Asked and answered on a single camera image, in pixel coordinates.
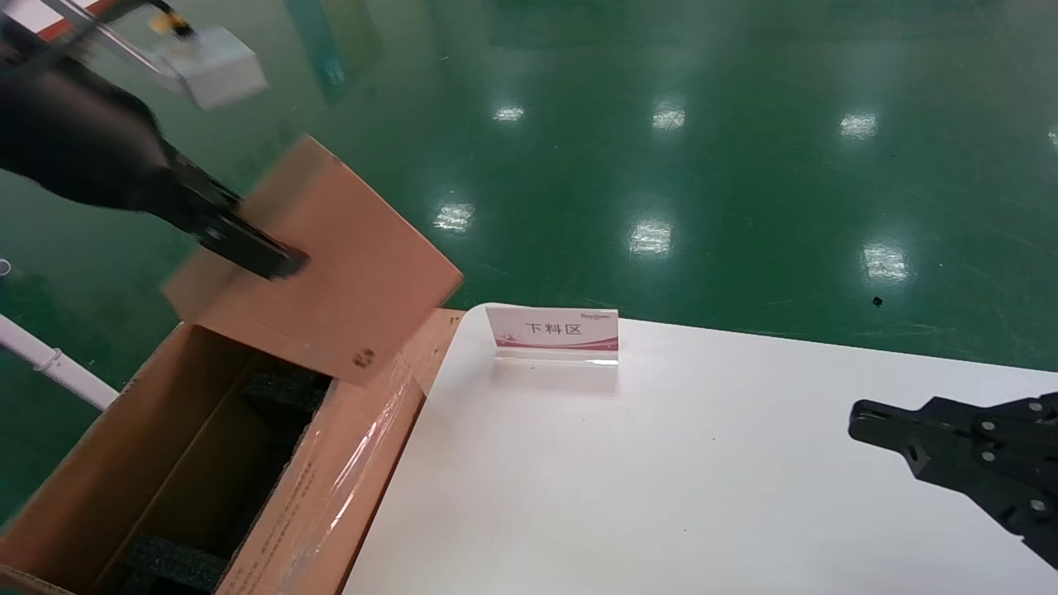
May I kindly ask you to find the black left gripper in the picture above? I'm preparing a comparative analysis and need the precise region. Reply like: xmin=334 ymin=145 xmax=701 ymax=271
xmin=0 ymin=33 xmax=311 ymax=281

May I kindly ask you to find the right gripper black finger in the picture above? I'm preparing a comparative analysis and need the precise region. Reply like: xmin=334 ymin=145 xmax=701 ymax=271
xmin=849 ymin=393 xmax=1058 ymax=572

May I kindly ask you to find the small cardboard box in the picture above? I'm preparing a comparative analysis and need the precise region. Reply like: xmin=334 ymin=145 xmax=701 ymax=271
xmin=161 ymin=135 xmax=464 ymax=388

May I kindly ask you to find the large open cardboard box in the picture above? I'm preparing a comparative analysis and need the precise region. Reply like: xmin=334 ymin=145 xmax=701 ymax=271
xmin=0 ymin=322 xmax=432 ymax=595

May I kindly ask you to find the black foam block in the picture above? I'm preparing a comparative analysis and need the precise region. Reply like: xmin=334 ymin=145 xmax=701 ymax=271
xmin=240 ymin=369 xmax=333 ymax=435
xmin=120 ymin=535 xmax=231 ymax=594

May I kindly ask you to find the wooden board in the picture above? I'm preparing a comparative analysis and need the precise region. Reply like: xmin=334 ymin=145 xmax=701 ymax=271
xmin=405 ymin=308 xmax=464 ymax=397

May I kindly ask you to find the acrylic sign with red stripe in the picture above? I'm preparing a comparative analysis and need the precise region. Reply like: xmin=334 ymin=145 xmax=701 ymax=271
xmin=486 ymin=306 xmax=621 ymax=366

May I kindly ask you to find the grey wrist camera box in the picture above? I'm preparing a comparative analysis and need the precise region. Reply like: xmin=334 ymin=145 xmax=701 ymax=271
xmin=161 ymin=27 xmax=269 ymax=111

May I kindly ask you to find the silver camera mount bracket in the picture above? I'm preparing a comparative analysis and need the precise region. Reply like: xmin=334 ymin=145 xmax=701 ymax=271
xmin=54 ymin=0 xmax=179 ymax=82

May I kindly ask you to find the white metal pipe frame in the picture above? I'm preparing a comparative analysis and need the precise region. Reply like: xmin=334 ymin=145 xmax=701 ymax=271
xmin=0 ymin=314 xmax=123 ymax=412

